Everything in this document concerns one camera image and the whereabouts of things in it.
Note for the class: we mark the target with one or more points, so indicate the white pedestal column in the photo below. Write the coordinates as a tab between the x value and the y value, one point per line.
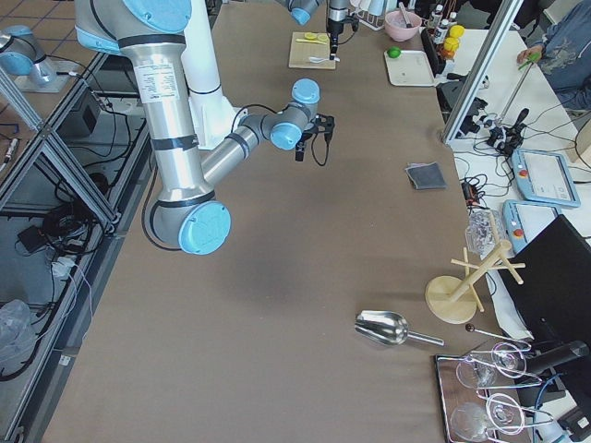
212	114

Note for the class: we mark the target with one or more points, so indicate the aluminium frame post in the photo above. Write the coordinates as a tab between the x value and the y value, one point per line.
492	43

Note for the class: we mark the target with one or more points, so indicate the cream rabbit tray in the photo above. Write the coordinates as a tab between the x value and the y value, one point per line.
409	69

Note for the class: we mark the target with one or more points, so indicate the bamboo cutting board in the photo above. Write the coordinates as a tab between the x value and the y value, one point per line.
300	52

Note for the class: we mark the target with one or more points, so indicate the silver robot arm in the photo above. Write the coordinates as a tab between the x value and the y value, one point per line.
303	10
150	34

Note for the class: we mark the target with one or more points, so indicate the yellow plastic knife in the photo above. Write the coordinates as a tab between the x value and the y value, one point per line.
315	41

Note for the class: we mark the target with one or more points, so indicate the metal scoop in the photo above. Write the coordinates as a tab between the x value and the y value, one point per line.
390	328

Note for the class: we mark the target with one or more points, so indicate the pink bowl of ice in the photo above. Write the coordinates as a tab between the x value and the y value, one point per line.
396	28

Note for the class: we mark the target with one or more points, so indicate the yellow lemon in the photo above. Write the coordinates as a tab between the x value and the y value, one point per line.
456	31

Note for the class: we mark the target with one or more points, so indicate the black monitor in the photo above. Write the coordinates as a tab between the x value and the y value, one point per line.
554	299

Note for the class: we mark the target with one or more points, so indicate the green lime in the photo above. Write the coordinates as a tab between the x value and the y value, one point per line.
394	52

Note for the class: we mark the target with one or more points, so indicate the grey folded cloth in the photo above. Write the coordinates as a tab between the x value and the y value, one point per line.
425	176

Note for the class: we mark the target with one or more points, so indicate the blue teach pendant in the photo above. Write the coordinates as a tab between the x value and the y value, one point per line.
525	220
544	177

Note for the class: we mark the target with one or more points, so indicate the white ceramic spoon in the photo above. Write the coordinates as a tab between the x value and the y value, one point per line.
319	60

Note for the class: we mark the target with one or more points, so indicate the wine glass rack tray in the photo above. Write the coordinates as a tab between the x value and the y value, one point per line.
478	395

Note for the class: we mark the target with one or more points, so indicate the wooden mug tree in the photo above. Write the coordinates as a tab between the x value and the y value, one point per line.
456	301

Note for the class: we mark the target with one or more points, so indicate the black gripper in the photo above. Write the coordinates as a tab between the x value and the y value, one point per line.
303	140
335	26

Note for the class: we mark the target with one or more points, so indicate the steel muddler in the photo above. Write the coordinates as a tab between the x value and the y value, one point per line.
407	20

